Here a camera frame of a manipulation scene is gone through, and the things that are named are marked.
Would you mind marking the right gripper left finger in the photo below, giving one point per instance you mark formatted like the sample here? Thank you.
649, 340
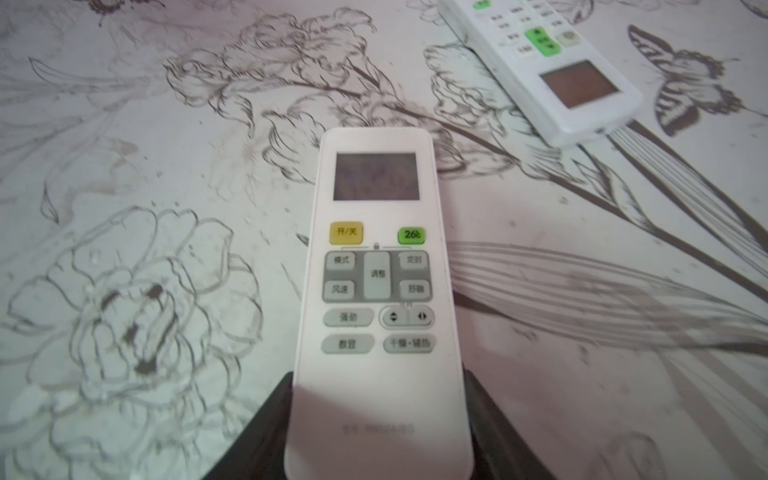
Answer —
258, 451

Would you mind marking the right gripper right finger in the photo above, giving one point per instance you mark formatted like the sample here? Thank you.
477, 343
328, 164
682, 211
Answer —
499, 450

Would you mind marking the white remote control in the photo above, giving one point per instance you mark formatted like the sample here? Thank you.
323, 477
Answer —
378, 386

